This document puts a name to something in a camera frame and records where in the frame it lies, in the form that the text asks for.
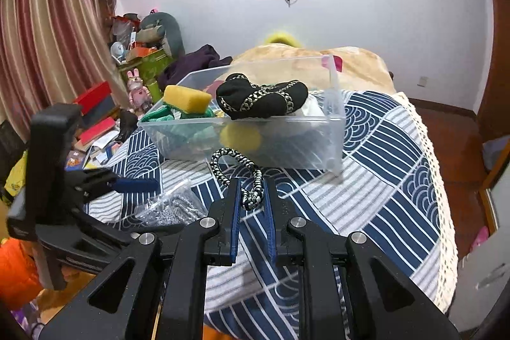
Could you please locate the black patterned sock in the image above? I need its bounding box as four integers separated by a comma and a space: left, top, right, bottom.
215, 73, 309, 121

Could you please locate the beige fleece blanket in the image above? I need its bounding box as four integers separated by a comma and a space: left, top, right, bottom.
231, 44, 397, 94

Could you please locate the dark purple cloth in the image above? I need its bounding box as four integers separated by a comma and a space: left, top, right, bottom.
157, 44, 234, 94

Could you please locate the clear bag of screws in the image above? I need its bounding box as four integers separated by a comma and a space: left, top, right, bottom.
135, 181, 210, 228

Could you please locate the pink rabbit toy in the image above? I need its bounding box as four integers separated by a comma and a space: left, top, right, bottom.
127, 68, 154, 113

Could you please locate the brown wooden door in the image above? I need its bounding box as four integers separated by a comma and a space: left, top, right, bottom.
476, 0, 510, 134

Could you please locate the blue white patterned bedspread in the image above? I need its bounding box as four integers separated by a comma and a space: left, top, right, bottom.
85, 89, 457, 325

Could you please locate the orange cloth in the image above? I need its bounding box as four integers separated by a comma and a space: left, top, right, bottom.
0, 238, 44, 311

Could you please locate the striped red curtain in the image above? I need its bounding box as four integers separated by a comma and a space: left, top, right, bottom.
0, 0, 128, 126

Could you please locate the grey plush dinosaur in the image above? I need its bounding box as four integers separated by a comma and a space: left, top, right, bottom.
137, 11, 186, 58

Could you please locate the red flat box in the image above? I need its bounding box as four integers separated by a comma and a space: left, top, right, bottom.
77, 116, 118, 145
73, 81, 114, 113

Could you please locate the clear plastic box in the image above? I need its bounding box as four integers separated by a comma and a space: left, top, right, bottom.
137, 54, 346, 174

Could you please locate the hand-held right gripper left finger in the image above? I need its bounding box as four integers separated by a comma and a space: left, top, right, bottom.
38, 177, 244, 340

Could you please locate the yellow rectangular sponge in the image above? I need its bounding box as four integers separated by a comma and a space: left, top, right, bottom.
163, 85, 213, 113

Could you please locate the yellow round sponge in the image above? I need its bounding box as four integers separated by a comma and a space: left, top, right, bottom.
220, 123, 263, 152

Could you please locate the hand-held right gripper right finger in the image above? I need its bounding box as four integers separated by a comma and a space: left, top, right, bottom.
263, 177, 463, 340

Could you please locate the white cloth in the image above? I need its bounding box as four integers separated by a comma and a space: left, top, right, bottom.
297, 89, 324, 121

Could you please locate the green knitted cloth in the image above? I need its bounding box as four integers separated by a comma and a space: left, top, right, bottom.
142, 105, 218, 150

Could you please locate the green cardboard box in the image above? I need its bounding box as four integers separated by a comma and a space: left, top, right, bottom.
117, 48, 176, 86

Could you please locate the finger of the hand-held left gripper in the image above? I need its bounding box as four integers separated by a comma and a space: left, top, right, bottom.
66, 168, 161, 205
44, 206, 183, 274

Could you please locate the yellow bag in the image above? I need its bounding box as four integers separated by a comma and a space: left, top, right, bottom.
4, 151, 29, 201

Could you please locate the yellow green plush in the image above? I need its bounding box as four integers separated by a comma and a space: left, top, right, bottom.
263, 28, 303, 46

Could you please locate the black white braided rope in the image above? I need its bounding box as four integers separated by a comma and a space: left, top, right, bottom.
210, 148, 264, 210

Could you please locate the grey cabinet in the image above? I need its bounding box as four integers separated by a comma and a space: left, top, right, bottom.
450, 165, 510, 333

